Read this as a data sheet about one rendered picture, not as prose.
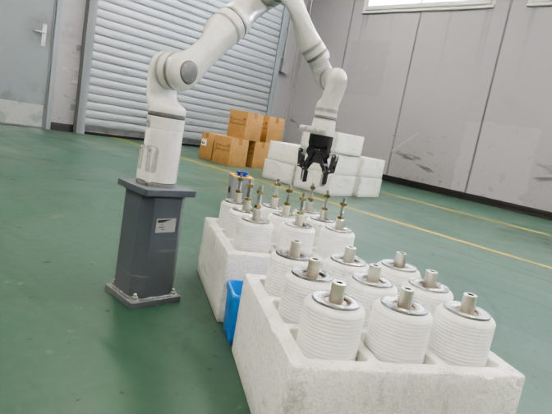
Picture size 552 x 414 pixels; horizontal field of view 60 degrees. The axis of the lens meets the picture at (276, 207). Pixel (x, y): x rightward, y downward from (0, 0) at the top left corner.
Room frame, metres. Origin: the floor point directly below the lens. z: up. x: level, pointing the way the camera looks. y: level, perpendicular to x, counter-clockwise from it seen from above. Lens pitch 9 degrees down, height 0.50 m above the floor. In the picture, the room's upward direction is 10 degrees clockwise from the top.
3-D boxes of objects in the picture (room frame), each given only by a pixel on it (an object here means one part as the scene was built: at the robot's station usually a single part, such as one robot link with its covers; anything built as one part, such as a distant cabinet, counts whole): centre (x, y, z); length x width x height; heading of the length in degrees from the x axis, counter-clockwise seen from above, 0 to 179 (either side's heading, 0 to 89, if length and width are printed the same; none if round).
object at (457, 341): (0.77, -0.34, 0.16); 0.10 x 0.10 x 0.18
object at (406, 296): (0.74, -0.23, 0.26); 0.02 x 0.02 x 0.03
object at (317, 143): (1.52, -0.10, 0.45); 0.08 x 0.08 x 0.09
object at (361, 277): (0.85, -0.20, 0.25); 0.08 x 0.08 x 0.01
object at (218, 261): (1.37, -0.03, 0.09); 0.39 x 0.39 x 0.18; 18
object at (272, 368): (0.85, -0.20, 0.09); 0.39 x 0.39 x 0.18; 15
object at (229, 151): (5.29, 0.60, 0.15); 0.30 x 0.24 x 0.30; 45
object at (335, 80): (1.51, -0.11, 0.62); 0.09 x 0.07 x 0.15; 21
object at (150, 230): (1.21, 0.31, 0.15); 0.15 x 0.15 x 0.30; 46
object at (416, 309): (0.74, -0.23, 0.25); 0.08 x 0.08 x 0.01
